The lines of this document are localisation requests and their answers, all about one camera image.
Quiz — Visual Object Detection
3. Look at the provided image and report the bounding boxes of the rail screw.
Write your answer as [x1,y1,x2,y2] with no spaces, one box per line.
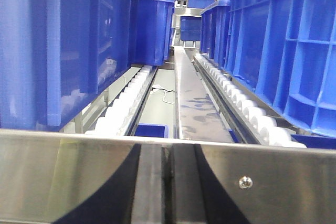
[238,176,253,189]

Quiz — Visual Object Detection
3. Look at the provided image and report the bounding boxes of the blue bin behind left crate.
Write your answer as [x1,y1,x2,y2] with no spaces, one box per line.
[131,0,175,66]

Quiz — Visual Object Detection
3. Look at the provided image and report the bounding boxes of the white roller track left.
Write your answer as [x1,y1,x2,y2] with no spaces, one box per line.
[85,65,156,136]

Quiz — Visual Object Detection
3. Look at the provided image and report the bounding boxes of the blue bin far centre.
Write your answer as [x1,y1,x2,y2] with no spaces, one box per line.
[180,16,201,41]

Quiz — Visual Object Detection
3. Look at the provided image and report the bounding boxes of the white cable on floor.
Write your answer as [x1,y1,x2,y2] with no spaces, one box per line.
[150,84,175,105]

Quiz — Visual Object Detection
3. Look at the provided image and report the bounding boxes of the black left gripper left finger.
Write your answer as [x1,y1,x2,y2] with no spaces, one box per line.
[56,144,165,223]

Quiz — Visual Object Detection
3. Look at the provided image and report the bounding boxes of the white roller track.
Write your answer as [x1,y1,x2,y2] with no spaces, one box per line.
[85,65,156,136]
[194,53,306,148]

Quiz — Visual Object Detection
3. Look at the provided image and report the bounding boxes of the steel shelf front rail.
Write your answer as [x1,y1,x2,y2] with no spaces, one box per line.
[1,129,335,223]

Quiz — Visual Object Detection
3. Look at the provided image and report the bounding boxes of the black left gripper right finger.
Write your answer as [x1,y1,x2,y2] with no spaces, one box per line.
[171,144,249,223]

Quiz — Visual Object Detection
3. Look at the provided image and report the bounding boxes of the white roller track right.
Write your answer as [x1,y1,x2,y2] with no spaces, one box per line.
[194,53,306,148]

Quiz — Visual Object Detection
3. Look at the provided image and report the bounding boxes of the large blue crate left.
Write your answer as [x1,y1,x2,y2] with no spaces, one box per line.
[1,0,138,131]

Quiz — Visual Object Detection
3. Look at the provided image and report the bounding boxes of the large ribbed blue crate right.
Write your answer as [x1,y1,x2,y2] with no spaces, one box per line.
[224,0,335,137]

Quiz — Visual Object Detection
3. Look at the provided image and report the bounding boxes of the steel centre divider strip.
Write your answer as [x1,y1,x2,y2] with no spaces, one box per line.
[174,46,233,143]

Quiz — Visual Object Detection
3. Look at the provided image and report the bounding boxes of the small blue bin below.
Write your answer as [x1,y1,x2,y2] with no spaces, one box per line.
[134,123,169,138]

